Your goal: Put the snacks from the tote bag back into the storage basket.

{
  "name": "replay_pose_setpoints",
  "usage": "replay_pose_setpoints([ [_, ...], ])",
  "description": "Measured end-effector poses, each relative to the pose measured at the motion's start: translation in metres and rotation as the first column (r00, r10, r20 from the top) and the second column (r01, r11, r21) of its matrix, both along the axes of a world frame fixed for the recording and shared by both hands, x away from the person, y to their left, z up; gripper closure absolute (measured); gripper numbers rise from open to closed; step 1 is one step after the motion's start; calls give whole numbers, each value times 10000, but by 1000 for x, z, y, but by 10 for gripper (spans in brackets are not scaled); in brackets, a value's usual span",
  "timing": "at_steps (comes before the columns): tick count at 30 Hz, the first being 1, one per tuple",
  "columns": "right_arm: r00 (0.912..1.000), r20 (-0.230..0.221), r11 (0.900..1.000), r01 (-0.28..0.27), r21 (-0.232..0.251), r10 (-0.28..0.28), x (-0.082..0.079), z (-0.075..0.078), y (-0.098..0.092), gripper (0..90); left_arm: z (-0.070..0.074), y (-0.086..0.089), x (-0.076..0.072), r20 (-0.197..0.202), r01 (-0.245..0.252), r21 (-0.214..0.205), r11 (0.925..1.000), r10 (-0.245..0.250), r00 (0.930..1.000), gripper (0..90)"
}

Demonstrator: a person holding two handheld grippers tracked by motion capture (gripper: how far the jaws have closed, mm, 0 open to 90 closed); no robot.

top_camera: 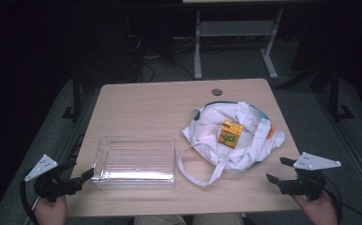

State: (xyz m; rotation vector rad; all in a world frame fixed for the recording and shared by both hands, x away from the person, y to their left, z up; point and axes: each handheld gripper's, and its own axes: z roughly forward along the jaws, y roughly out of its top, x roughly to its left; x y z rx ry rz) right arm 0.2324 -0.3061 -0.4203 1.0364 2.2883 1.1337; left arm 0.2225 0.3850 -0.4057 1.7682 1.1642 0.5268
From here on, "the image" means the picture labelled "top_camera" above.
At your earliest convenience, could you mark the clear plastic container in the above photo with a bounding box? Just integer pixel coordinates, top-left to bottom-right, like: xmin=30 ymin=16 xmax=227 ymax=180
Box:
xmin=91 ymin=135 xmax=176 ymax=190

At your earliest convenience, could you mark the yellow juice carton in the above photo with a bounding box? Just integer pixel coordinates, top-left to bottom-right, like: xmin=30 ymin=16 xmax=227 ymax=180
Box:
xmin=218 ymin=119 xmax=245 ymax=150

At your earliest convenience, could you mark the white tote bag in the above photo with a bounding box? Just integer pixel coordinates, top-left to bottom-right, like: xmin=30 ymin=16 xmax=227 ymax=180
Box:
xmin=176 ymin=100 xmax=287 ymax=188

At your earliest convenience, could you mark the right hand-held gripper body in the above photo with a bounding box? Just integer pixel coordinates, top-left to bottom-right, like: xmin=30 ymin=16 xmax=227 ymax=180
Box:
xmin=278 ymin=151 xmax=342 ymax=202

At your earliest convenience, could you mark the black cable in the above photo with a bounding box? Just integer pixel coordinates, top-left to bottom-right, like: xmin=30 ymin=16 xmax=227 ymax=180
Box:
xmin=323 ymin=176 xmax=362 ymax=223
xmin=19 ymin=178 xmax=41 ymax=225

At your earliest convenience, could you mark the black metal stand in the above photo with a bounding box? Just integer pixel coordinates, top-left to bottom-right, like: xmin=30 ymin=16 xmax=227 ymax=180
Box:
xmin=327 ymin=60 xmax=355 ymax=122
xmin=61 ymin=76 xmax=83 ymax=122

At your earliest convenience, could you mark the person's left hand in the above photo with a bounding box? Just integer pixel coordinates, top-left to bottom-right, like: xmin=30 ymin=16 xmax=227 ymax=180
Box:
xmin=33 ymin=195 xmax=69 ymax=225

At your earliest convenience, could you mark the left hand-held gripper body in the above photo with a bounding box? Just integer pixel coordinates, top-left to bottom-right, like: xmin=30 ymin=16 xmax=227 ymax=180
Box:
xmin=23 ymin=154 xmax=84 ymax=203

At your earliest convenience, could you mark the person's right hand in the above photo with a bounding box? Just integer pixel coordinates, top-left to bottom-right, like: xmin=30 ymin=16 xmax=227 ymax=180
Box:
xmin=291 ymin=190 xmax=339 ymax=225

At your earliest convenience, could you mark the white metal desk frame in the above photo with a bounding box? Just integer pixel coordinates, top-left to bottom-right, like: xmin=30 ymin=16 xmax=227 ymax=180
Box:
xmin=182 ymin=0 xmax=285 ymax=81

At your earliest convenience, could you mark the floor cables bundle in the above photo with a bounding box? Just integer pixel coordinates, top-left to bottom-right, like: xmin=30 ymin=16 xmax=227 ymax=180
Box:
xmin=126 ymin=31 xmax=196 ymax=83

